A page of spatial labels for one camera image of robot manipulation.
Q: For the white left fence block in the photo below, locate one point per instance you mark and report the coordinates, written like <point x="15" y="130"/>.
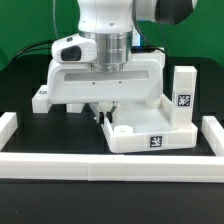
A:
<point x="8" y="125"/>

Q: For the white front fence bar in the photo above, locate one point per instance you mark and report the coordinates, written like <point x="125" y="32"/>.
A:
<point x="112" y="167"/>

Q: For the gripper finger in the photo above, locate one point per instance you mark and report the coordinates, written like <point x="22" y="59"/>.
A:
<point x="111" y="112"/>
<point x="98" y="112"/>

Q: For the white right fence block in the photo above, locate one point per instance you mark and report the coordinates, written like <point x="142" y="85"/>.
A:
<point x="214" y="134"/>

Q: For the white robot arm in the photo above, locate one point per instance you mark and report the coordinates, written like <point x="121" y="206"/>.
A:
<point x="107" y="17"/>

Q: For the white desk top tray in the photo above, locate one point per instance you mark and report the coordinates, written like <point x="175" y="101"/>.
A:
<point x="136" y="128"/>

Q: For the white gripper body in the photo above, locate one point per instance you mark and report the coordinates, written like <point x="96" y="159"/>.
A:
<point x="103" y="69"/>

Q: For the white fence block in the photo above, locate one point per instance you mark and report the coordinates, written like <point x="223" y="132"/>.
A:
<point x="214" y="134"/>
<point x="8" y="125"/>

